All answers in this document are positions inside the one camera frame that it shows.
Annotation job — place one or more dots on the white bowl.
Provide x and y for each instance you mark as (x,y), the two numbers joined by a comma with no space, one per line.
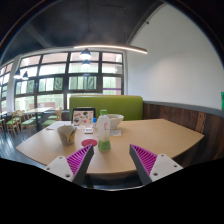
(115,120)

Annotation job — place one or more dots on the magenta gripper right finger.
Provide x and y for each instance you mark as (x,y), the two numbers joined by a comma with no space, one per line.
(152,167)

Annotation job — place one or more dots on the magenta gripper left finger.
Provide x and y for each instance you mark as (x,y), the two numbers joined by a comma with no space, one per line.
(72,168)

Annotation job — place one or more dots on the laptop with stickers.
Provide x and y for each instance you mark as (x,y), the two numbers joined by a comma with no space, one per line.
(83,116)

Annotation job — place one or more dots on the wooden chair green seat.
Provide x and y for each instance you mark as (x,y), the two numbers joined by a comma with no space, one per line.
(26,124)

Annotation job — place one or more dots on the small blue cap bottle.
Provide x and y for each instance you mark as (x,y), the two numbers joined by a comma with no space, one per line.
(94,125)

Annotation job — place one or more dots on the linear ceiling light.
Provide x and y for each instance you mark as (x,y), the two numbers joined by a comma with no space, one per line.
(117,47)

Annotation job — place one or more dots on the green booth sofa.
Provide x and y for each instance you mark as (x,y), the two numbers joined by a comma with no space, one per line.
(131,107)

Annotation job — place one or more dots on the black pendant lamp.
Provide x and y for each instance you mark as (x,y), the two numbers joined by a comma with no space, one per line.
(85,54)

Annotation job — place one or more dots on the background wooden table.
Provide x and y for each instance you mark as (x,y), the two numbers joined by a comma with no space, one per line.
(36,112)

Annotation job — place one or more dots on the red round coaster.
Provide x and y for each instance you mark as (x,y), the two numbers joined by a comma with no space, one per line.
(88,142)

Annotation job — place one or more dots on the clear bottle green label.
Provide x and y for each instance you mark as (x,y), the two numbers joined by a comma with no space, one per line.
(103,126)

